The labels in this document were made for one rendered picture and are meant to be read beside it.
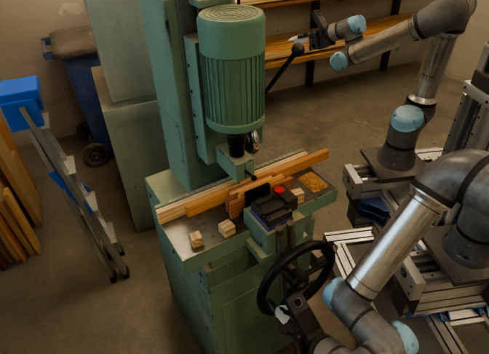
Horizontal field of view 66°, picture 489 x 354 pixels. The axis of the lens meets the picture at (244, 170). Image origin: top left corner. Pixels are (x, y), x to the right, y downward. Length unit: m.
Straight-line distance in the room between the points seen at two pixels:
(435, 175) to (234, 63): 0.53
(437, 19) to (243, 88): 0.72
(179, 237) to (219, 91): 0.47
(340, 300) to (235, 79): 0.59
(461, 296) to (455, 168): 0.73
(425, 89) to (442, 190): 0.84
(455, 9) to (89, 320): 2.08
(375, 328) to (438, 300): 0.57
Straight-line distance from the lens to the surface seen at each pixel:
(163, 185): 1.56
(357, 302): 0.93
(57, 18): 3.37
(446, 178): 0.85
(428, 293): 1.39
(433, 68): 1.62
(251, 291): 1.43
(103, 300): 2.27
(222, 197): 1.27
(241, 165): 1.17
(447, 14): 1.45
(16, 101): 1.68
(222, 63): 0.98
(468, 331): 2.00
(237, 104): 1.03
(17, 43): 3.43
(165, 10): 1.15
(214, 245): 1.15
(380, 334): 0.91
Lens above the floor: 1.76
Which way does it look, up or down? 37 degrees down
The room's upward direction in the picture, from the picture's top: 2 degrees counter-clockwise
